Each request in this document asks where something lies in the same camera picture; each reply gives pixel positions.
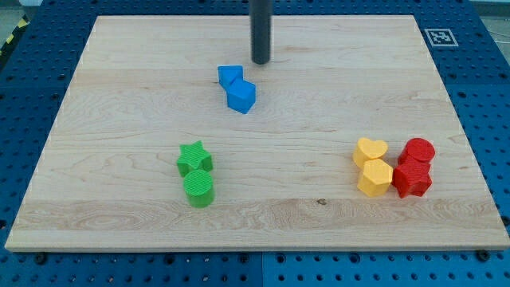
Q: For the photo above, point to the yellow heart block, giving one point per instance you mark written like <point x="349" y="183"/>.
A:
<point x="366" y="149"/>

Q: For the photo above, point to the yellow black hazard tape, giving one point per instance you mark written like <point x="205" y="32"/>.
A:
<point x="15" y="36"/>

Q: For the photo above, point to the red cylinder block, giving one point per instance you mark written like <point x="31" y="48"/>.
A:
<point x="419" y="149"/>

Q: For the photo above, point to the green star block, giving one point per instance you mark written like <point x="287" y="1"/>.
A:
<point x="193" y="157"/>

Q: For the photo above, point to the white fiducial marker tag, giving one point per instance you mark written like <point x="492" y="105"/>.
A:
<point x="439" y="37"/>

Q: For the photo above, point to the blue block rear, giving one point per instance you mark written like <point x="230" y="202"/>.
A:
<point x="227" y="74"/>

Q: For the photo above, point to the wooden board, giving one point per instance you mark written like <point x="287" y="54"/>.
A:
<point x="284" y="177"/>

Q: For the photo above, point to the yellow hexagon block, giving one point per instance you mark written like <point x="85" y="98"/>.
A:
<point x="375" y="177"/>

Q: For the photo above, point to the blue cube block front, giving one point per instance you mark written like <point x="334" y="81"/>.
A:
<point x="241" y="96"/>

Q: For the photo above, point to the red star block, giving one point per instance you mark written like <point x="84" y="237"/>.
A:
<point x="412" y="176"/>

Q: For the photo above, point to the green cylinder block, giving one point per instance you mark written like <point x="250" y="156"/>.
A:
<point x="199" y="188"/>

